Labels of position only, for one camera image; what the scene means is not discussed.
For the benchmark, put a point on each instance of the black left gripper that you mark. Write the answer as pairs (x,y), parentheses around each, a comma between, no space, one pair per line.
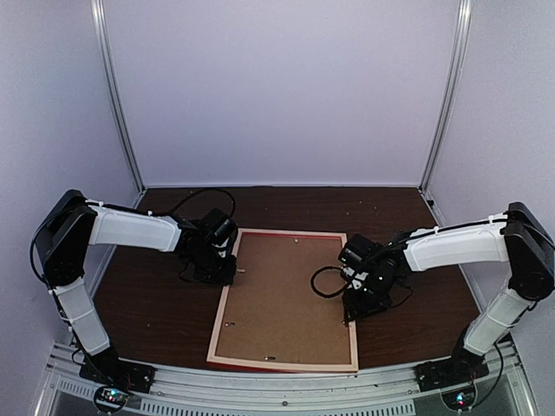
(225,277)

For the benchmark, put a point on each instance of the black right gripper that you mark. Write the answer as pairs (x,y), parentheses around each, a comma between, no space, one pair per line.
(355,308)

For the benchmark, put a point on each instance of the brown backing board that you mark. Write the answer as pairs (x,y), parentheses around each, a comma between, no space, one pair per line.
(282,299)

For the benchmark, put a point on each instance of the red wooden picture frame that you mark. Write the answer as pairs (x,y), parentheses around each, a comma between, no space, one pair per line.
(351,329)

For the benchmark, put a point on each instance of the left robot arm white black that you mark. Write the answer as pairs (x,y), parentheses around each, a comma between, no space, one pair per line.
(60,246)

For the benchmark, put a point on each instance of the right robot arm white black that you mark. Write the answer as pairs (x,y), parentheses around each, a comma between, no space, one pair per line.
(515,236)

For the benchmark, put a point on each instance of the right round led board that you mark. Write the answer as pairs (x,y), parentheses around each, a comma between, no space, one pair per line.
(459,400)

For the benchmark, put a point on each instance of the round led board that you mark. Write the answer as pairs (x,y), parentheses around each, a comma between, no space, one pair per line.
(109,399)
(459,400)

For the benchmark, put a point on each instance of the left round led board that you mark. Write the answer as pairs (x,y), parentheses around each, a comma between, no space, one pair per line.
(109,399)

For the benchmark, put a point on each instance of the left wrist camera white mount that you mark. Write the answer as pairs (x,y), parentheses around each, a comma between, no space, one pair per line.
(222,249)

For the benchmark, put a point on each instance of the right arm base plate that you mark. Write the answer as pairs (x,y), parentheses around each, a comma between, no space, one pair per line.
(433,375)

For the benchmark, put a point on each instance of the aluminium front rail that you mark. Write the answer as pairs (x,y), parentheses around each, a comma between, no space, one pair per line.
(391,390)

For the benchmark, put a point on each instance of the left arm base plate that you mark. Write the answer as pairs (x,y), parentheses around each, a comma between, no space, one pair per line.
(124,375)

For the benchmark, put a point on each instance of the left aluminium corner post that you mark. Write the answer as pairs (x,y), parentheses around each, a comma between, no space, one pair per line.
(107,60)

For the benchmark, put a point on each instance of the aluminium corner post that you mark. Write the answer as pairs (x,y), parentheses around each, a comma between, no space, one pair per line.
(107,60)
(456,64)

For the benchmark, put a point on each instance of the right aluminium corner post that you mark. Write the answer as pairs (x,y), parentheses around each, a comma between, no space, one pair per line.
(456,64)

